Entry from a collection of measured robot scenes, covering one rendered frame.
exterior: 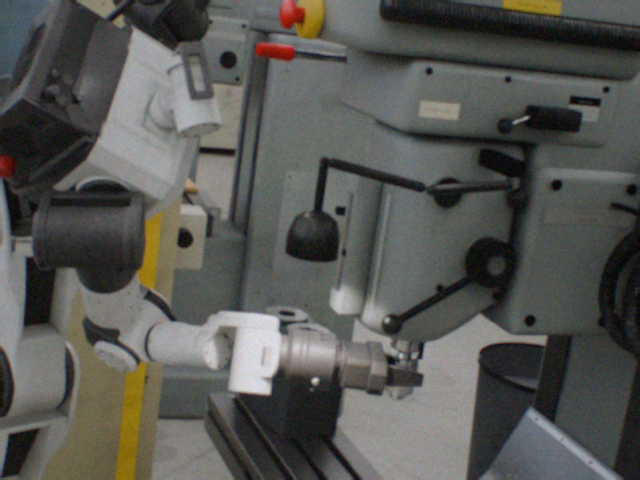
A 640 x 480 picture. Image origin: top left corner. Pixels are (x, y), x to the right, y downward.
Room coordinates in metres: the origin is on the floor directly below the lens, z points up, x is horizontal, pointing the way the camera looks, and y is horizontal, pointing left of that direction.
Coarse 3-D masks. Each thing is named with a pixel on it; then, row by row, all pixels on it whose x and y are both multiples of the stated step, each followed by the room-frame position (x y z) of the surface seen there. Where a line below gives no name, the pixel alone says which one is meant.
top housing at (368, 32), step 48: (336, 0) 1.40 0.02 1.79; (480, 0) 1.41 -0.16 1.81; (528, 0) 1.44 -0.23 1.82; (576, 0) 1.47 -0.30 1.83; (624, 0) 1.49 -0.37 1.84; (384, 48) 1.37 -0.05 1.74; (432, 48) 1.39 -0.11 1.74; (480, 48) 1.41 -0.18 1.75; (528, 48) 1.44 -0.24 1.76; (576, 48) 1.47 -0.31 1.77
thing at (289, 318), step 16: (288, 320) 2.01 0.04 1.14; (304, 320) 2.02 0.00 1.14; (272, 384) 1.94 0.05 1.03; (336, 384) 1.93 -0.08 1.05; (256, 400) 1.99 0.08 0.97; (272, 400) 1.93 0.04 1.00; (288, 400) 1.88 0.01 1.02; (304, 400) 1.90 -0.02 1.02; (320, 400) 1.92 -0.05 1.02; (336, 400) 1.93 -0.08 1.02; (272, 416) 1.92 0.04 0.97; (288, 416) 1.88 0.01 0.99; (304, 416) 1.90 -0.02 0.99; (320, 416) 1.92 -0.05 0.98; (336, 416) 1.94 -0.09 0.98; (288, 432) 1.88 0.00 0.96; (304, 432) 1.90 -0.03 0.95; (320, 432) 1.92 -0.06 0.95
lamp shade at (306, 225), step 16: (304, 224) 1.36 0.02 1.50; (320, 224) 1.36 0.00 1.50; (336, 224) 1.38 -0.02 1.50; (288, 240) 1.37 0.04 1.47; (304, 240) 1.35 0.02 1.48; (320, 240) 1.35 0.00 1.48; (336, 240) 1.37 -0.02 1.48; (304, 256) 1.35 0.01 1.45; (320, 256) 1.35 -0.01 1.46; (336, 256) 1.37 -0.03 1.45
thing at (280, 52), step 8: (256, 48) 1.54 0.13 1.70; (264, 48) 1.53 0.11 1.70; (272, 48) 1.53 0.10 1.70; (280, 48) 1.54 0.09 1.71; (288, 48) 1.54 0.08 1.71; (264, 56) 1.53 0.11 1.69; (272, 56) 1.54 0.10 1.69; (280, 56) 1.54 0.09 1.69; (288, 56) 1.54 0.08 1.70; (296, 56) 1.55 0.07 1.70; (304, 56) 1.56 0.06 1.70; (312, 56) 1.56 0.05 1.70; (320, 56) 1.57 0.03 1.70; (328, 56) 1.57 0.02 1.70; (336, 56) 1.58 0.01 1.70; (344, 56) 1.58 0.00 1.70
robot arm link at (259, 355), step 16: (240, 336) 1.51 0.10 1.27; (256, 336) 1.51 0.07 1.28; (272, 336) 1.51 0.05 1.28; (288, 336) 1.53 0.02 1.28; (304, 336) 1.52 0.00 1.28; (240, 352) 1.50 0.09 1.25; (256, 352) 1.50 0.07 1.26; (272, 352) 1.50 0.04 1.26; (288, 352) 1.50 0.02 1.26; (304, 352) 1.50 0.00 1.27; (240, 368) 1.49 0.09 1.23; (256, 368) 1.49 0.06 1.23; (272, 368) 1.49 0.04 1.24; (288, 368) 1.49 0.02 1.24; (304, 368) 1.49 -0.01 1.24; (240, 384) 1.48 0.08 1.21; (256, 384) 1.48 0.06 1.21; (288, 384) 1.51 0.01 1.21
